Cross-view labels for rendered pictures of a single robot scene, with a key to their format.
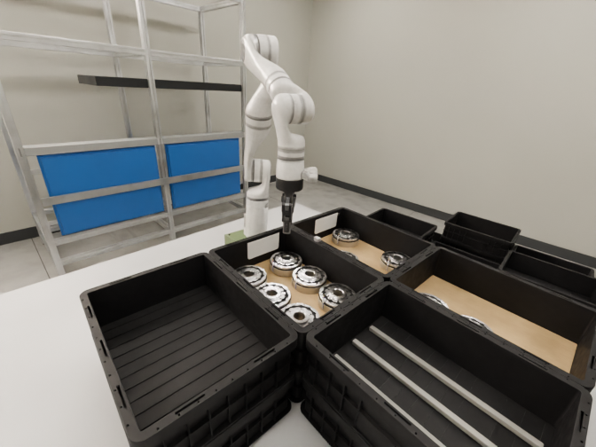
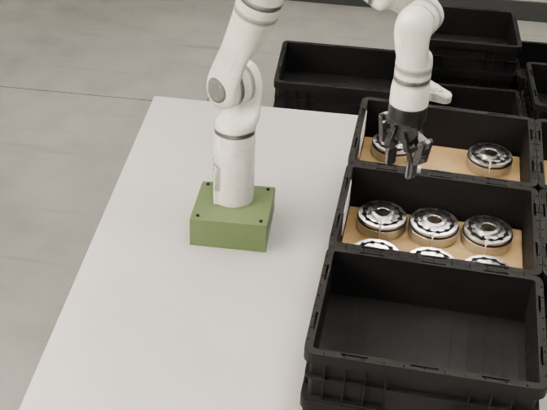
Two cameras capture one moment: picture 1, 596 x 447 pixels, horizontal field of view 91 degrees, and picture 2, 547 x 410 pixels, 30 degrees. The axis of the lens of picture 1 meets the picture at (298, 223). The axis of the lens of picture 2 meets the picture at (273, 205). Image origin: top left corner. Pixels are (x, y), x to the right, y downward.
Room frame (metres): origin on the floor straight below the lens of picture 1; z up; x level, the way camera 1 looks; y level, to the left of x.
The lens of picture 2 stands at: (-0.45, 1.28, 2.08)
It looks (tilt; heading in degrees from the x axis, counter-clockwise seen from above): 35 degrees down; 322
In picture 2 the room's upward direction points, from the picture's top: 3 degrees clockwise
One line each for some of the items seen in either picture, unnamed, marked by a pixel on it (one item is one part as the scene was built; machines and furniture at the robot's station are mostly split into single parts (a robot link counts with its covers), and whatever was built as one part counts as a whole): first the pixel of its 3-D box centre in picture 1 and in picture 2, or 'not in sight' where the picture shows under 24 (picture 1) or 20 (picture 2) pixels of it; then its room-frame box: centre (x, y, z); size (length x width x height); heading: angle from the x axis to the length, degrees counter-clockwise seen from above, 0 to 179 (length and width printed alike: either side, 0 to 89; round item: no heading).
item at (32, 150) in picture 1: (157, 140); not in sight; (2.35, 1.16, 0.91); 1.70 x 0.10 x 0.05; 138
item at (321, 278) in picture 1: (309, 275); (434, 222); (0.72, -0.04, 0.86); 0.10 x 0.10 x 0.01
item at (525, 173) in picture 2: (356, 250); (440, 162); (0.87, -0.21, 0.87); 0.40 x 0.30 x 0.11; 44
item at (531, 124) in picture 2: (359, 237); (444, 143); (0.87, -0.21, 0.92); 0.40 x 0.30 x 0.02; 44
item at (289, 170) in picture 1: (297, 166); (417, 85); (0.76, 0.01, 1.17); 0.11 x 0.09 x 0.06; 89
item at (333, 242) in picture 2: (292, 268); (437, 220); (0.67, 0.01, 0.92); 0.40 x 0.30 x 0.02; 44
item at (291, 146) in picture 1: (288, 127); (415, 42); (0.76, 0.04, 1.27); 0.09 x 0.07 x 0.15; 116
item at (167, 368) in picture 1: (185, 335); (424, 338); (0.46, 0.22, 0.87); 0.40 x 0.30 x 0.11; 44
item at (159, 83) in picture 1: (170, 83); not in sight; (2.67, 1.14, 1.32); 1.20 x 0.45 x 0.06; 138
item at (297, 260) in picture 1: (286, 260); (382, 215); (0.80, 0.03, 0.86); 0.10 x 0.10 x 0.01
